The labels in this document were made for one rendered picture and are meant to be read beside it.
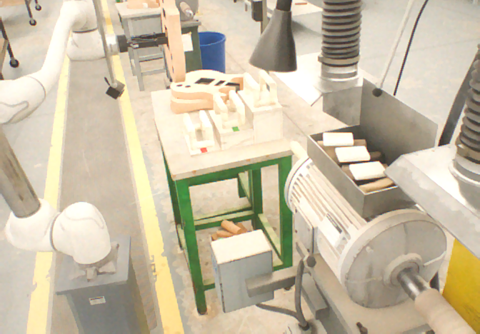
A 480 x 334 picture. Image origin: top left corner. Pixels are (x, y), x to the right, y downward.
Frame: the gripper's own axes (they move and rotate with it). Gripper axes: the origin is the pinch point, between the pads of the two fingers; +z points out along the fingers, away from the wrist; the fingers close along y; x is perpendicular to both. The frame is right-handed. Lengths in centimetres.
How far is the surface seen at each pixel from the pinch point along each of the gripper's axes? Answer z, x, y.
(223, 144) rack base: 18, -49, 14
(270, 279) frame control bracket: 11, -42, 108
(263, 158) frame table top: 34, -53, 25
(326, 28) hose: 34, 21, 89
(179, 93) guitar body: 7, -43, -42
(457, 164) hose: 35, 10, 141
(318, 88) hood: 29, 7, 94
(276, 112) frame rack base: 45, -37, 14
